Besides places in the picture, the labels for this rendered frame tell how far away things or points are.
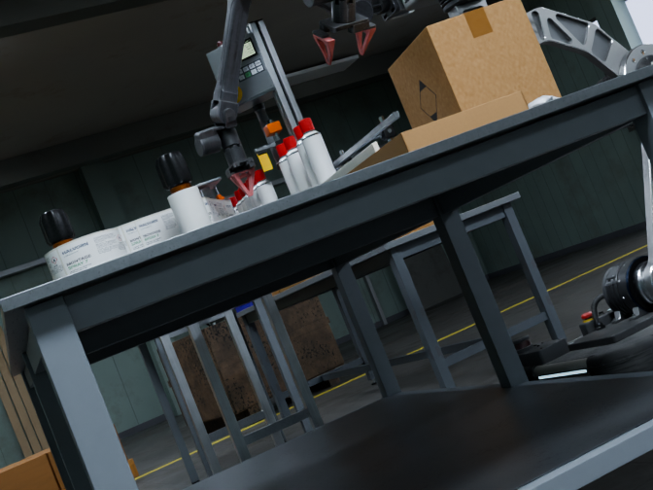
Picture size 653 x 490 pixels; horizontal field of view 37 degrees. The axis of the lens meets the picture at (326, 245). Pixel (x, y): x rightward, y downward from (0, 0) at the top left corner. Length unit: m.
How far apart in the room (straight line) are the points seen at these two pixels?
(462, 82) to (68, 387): 1.11
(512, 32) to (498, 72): 0.10
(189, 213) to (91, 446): 1.22
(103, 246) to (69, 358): 1.02
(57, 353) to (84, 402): 0.08
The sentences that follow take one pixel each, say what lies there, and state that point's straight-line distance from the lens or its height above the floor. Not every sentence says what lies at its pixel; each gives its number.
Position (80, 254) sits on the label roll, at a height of 0.99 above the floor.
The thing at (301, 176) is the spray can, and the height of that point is 0.97.
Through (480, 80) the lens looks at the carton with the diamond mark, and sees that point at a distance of 2.20.
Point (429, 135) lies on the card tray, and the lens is 1.74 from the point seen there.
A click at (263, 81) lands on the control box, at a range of 2.96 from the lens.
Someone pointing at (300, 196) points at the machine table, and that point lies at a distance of 1.60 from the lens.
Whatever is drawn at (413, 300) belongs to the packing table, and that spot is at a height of 0.49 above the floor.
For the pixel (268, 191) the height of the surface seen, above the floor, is 1.01.
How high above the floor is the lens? 0.65
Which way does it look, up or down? 3 degrees up
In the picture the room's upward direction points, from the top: 22 degrees counter-clockwise
